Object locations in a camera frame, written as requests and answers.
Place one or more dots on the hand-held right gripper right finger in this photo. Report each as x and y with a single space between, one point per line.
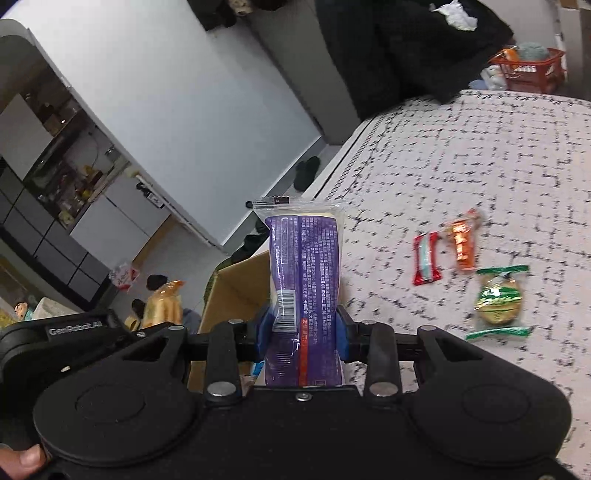
342 330

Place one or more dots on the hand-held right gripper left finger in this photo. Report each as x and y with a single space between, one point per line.
264 332

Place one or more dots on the brown cardboard box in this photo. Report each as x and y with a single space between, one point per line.
235 286

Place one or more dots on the purple snack packet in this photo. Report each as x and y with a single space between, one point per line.
304 277

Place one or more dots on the yellow snack packet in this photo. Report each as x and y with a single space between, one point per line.
161 302

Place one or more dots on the person's left hand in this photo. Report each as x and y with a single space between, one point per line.
21 464

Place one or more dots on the blue-grey floor mat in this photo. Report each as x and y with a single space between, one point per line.
190 318

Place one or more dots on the yellow slipper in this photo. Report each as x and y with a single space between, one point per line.
131 323

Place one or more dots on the black slipper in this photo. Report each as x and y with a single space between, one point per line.
136 306
157 281
307 170

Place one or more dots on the black clog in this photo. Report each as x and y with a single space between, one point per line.
249 244

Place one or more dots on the dark grey cabinet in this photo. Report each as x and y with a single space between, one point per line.
41 249

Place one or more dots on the pack of water bottles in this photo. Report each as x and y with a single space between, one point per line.
123 277

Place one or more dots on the red and white snack packet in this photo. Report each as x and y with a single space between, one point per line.
427 258

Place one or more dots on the orange snack packet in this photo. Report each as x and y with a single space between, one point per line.
461 240

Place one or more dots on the round pastry in green packet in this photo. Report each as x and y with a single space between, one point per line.
501 300

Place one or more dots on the cluttered kitchen shelf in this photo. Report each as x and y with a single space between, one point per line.
69 170

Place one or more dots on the white black-patterned tablecloth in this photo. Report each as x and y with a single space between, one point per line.
508 184

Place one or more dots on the grey door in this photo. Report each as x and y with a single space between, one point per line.
286 55

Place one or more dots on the black coat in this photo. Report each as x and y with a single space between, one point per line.
392 46

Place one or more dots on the red plastic basket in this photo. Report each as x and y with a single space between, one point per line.
531 71

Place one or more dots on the dark hanging decoration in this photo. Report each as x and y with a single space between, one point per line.
235 7

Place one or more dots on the white crumpled cloth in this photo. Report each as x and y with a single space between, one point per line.
457 14

